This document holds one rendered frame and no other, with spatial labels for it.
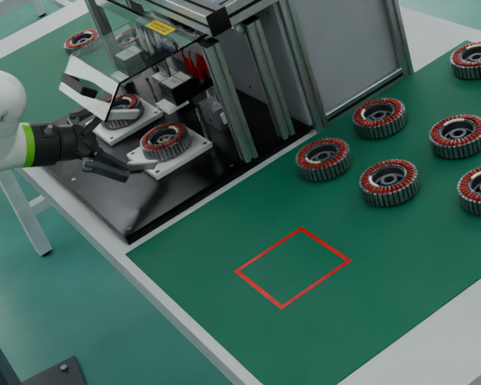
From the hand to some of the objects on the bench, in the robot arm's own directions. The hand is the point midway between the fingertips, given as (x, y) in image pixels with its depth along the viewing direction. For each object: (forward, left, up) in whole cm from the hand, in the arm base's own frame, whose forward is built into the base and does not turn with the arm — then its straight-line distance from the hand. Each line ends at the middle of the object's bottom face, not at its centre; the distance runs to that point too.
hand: (142, 139), depth 210 cm
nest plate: (-2, +26, -8) cm, 27 cm away
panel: (+26, +21, -8) cm, 34 cm away
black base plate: (+3, +14, -10) cm, 18 cm away
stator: (+4, +2, -6) cm, 8 cm away
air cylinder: (+18, +6, -8) cm, 21 cm away
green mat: (+41, -42, -9) cm, 59 cm away
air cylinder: (+12, +30, -8) cm, 33 cm away
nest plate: (+4, +2, -7) cm, 9 cm away
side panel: (+49, -6, -10) cm, 50 cm away
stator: (+40, -42, -9) cm, 58 cm away
